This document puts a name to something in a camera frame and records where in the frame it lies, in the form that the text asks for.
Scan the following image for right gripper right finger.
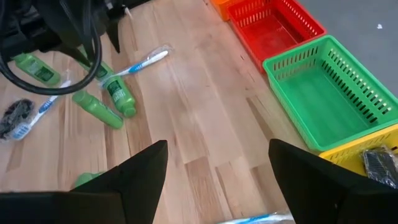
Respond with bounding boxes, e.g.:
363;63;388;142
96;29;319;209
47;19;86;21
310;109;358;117
268;138;398;224

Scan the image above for black hair ties in bag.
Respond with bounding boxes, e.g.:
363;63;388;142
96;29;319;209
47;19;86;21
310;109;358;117
0;98;35;141

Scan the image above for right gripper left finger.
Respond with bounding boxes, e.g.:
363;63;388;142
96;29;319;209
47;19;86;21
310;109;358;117
0;139;169;224

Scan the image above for black comb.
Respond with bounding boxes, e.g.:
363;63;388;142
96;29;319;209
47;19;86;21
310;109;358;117
361;146;398;190

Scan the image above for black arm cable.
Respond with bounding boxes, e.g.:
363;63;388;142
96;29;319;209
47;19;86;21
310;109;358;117
0;18;103;96

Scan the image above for green plastic basket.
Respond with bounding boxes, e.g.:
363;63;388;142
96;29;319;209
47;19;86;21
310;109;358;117
262;34;398;152

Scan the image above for orange plastic basket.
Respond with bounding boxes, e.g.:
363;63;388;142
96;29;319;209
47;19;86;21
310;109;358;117
210;0;240;22

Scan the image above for yellow plastic basket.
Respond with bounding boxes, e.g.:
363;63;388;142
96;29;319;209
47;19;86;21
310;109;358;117
319;124;398;187

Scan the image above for green travel shampoo bottle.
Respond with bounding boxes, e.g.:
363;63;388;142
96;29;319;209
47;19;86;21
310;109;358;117
77;45;115;82
71;89;125;131
73;170;105;189
11;52;62;87
101;76;138;119

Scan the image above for red plastic basket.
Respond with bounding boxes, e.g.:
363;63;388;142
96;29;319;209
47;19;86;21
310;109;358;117
226;0;327;74

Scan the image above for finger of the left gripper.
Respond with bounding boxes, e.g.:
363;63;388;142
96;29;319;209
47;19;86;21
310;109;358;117
105;5;123;54

